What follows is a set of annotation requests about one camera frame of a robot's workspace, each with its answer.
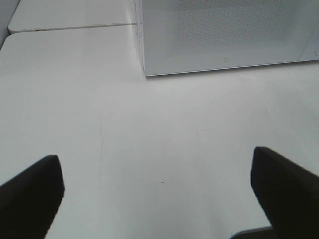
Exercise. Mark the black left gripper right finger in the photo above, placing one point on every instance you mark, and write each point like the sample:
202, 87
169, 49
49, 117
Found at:
287, 193

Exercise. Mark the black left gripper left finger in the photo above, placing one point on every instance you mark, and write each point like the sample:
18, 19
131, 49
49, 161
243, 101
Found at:
30, 200

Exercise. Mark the white microwave door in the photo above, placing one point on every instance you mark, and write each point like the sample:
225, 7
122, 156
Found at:
224, 37

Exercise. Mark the white microwave oven body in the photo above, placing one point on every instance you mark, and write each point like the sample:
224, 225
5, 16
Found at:
138, 25

